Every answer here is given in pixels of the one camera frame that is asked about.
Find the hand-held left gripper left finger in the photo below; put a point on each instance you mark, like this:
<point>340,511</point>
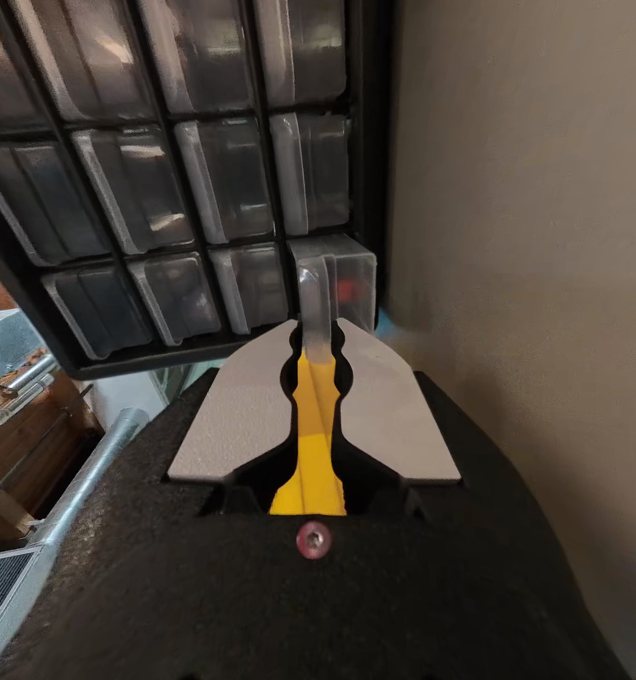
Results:
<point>233,425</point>

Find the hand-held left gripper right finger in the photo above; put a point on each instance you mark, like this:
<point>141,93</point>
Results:
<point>395,425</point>

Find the yellow plastic bin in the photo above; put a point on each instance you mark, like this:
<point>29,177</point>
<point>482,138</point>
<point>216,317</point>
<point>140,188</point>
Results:
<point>310,468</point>

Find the red cube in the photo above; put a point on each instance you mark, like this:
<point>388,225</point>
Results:
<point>347,289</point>

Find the clear plastic drawer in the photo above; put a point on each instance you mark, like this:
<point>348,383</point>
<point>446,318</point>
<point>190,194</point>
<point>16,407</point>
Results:
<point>345,266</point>

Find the black drawer cabinet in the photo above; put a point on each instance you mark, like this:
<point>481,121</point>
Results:
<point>371,128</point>

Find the white vent unit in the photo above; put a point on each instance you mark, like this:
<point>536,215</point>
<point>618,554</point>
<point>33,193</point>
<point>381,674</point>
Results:
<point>5,595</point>

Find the round metal duct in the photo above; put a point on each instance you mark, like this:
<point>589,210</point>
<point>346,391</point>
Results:
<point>90,468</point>

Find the metal air duct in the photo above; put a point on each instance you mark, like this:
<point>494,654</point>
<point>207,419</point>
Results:
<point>10,356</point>

